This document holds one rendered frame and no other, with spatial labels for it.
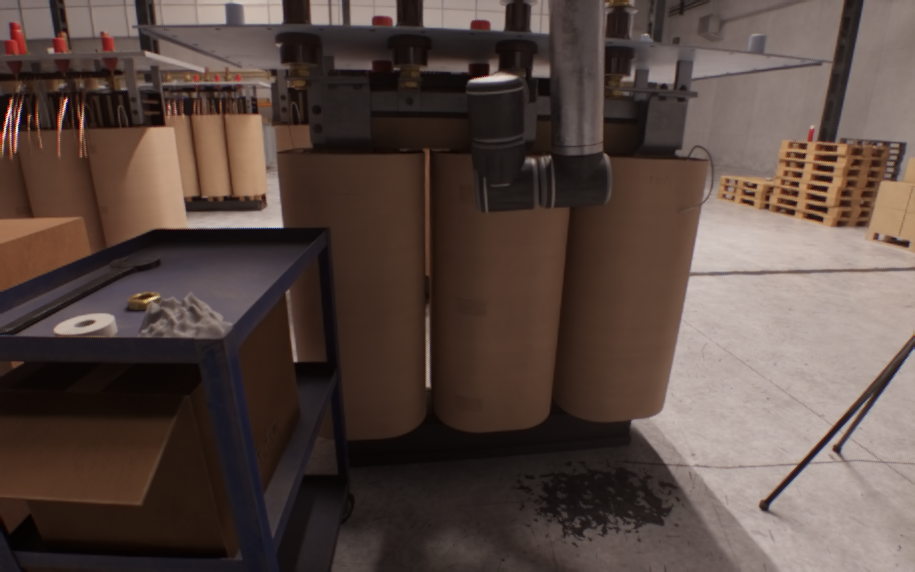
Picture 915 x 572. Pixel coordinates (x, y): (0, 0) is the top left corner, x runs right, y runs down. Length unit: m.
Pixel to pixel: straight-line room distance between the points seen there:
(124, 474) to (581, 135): 0.87
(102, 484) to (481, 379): 1.06
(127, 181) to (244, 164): 3.76
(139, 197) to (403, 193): 2.27
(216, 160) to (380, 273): 5.89
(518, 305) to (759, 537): 1.03
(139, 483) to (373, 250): 0.84
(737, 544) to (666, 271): 0.85
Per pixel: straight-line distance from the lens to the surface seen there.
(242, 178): 6.96
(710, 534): 1.73
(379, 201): 1.25
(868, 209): 8.75
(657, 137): 1.47
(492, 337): 1.40
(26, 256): 1.38
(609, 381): 1.61
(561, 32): 0.94
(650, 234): 1.47
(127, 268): 1.07
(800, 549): 1.82
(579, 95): 0.93
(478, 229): 1.29
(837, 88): 14.12
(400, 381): 1.45
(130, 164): 3.29
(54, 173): 3.51
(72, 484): 0.69
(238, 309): 0.78
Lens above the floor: 1.15
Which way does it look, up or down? 19 degrees down
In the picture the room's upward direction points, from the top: 1 degrees clockwise
